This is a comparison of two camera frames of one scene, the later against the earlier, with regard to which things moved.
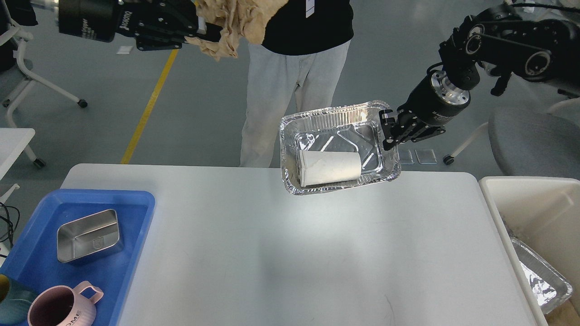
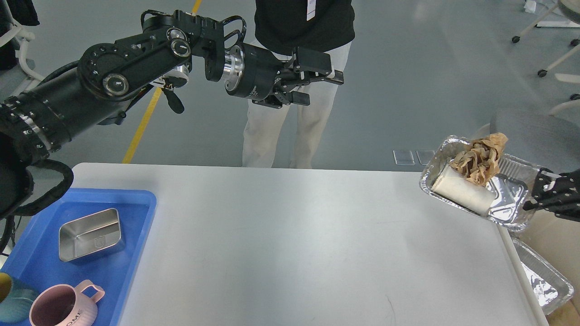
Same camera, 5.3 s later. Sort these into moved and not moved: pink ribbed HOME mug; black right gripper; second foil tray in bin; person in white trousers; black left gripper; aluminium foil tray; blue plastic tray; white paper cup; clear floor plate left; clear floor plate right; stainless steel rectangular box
Moved: black right gripper; white paper cup; aluminium foil tray; black left gripper
Not moved: stainless steel rectangular box; clear floor plate right; person in white trousers; pink ribbed HOME mug; blue plastic tray; clear floor plate left; second foil tray in bin
